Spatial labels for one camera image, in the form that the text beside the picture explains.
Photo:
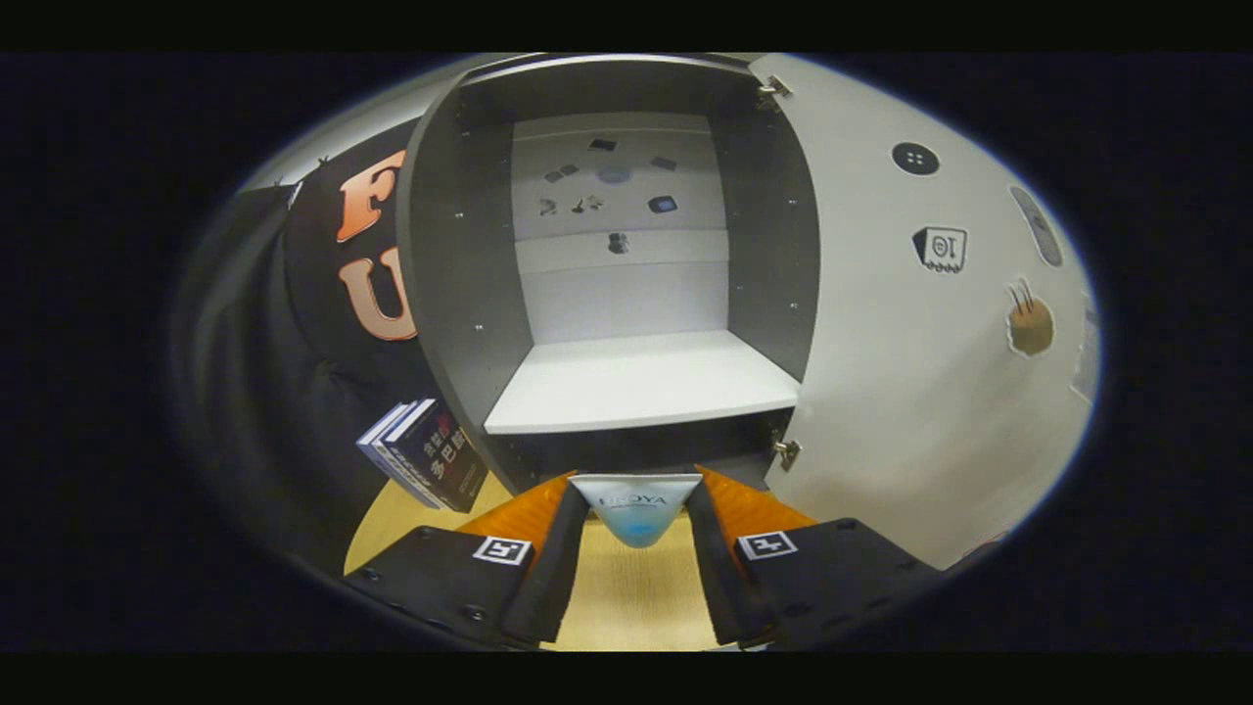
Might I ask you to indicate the black backdrop cloth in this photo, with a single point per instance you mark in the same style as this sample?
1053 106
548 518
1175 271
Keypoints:
255 372

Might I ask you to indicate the white cabinet shelf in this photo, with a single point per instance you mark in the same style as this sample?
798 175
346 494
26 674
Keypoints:
636 382

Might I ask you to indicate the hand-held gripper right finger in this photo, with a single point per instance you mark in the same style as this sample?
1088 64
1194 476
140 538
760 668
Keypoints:
719 578

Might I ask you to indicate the white blue tube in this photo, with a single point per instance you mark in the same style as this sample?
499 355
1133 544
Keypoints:
636 519

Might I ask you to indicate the dark blue book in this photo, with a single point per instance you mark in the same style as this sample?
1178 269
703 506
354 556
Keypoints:
377 450
445 460
392 452

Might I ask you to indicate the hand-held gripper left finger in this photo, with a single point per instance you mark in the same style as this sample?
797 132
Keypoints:
553 568

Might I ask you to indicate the dark grey cabinet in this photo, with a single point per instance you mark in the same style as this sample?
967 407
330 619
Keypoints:
445 294

